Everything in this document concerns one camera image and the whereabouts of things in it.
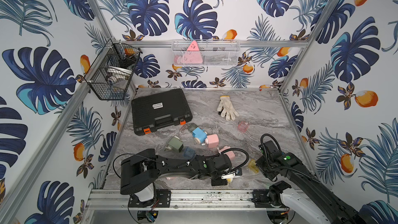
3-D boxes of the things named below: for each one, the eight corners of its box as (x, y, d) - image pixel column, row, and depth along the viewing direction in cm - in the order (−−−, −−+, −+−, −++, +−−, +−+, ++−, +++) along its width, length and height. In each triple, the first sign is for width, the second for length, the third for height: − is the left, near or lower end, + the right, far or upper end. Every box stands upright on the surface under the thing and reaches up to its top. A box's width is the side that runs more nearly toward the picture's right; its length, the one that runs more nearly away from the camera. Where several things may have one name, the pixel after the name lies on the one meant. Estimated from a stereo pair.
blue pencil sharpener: (192, 144, 94) (192, 140, 90) (192, 131, 99) (192, 127, 96) (206, 144, 94) (207, 140, 90) (206, 131, 99) (206, 127, 96)
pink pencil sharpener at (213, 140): (208, 148, 93) (208, 143, 87) (206, 140, 96) (207, 134, 91) (218, 146, 93) (219, 141, 88) (216, 138, 96) (217, 133, 91)
